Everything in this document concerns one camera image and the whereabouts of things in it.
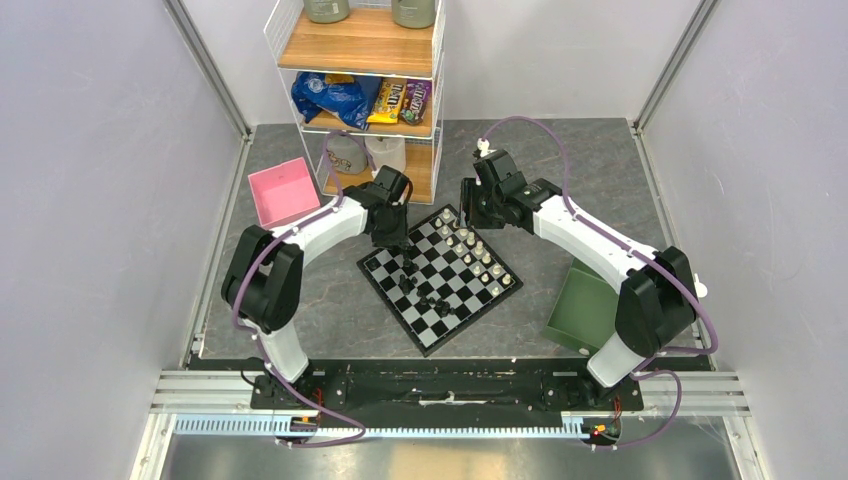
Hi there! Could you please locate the black white chess board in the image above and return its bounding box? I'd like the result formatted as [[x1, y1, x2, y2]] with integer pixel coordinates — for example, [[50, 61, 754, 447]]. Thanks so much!
[[357, 204, 523, 357]]

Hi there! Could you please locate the white wire wooden shelf rack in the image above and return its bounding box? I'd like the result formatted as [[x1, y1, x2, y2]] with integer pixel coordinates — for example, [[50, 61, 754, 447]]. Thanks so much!
[[263, 1, 446, 204]]

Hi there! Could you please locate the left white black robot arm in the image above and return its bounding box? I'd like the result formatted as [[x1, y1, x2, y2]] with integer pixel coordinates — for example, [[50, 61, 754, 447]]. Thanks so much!
[[221, 166, 414, 409]]

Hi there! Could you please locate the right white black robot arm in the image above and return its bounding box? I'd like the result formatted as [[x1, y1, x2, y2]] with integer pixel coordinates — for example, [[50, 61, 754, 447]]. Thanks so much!
[[460, 147, 699, 409]]

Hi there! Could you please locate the white chess pieces corner group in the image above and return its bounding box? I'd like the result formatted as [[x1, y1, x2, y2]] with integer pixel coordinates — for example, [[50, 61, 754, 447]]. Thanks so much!
[[429, 206, 518, 295]]

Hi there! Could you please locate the black chess pieces group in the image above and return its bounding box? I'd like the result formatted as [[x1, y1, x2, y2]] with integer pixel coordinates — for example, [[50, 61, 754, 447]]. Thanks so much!
[[357, 247, 459, 323]]

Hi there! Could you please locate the white toilet paper roll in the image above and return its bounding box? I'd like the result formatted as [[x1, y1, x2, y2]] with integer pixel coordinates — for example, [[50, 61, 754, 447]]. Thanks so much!
[[364, 136, 407, 173]]

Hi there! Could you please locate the blue snack bag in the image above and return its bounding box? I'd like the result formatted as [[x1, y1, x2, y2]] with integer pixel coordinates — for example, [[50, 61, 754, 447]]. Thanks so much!
[[291, 71, 382, 130]]

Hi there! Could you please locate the pink plastic bin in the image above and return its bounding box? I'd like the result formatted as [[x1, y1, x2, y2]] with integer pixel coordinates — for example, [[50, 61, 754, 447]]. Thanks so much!
[[248, 157, 321, 229]]

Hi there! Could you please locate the yellow M&M candy bag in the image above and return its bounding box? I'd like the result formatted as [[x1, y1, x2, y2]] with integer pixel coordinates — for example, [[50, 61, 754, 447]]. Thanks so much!
[[367, 78, 407, 125]]

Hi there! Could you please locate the brown M&M candy bag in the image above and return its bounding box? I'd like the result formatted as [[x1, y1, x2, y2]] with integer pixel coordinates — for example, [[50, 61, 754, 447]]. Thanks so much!
[[399, 79, 432, 125]]

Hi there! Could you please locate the green plastic tray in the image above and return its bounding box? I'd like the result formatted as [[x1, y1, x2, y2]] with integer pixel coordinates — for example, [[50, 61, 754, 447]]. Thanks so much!
[[542, 258, 618, 357]]

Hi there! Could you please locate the right green bottle on shelf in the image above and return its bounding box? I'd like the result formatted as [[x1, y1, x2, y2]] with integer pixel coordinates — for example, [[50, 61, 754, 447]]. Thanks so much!
[[391, 0, 436, 29]]

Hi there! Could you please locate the green bottle on shelf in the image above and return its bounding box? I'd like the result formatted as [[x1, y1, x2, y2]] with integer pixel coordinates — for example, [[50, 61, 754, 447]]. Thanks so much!
[[391, 0, 436, 29], [303, 0, 350, 24]]

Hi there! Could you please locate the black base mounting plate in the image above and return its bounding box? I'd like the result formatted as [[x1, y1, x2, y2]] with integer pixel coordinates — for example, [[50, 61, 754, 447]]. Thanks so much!
[[250, 357, 645, 415]]

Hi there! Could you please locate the left green bottle on shelf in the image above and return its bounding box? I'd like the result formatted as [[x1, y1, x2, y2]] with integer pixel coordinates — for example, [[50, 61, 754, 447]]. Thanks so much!
[[303, 0, 350, 24]]

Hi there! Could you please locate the cream pump lotion bottle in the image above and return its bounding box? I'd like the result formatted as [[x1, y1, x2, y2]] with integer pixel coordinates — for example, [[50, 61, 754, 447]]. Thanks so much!
[[693, 273, 708, 299]]

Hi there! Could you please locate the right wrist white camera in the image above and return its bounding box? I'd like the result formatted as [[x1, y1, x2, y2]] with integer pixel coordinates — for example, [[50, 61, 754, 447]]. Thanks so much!
[[475, 138, 495, 159]]

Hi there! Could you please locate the white cable duct strip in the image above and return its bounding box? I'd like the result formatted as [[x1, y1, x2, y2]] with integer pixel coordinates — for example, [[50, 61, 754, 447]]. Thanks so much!
[[173, 413, 595, 440]]

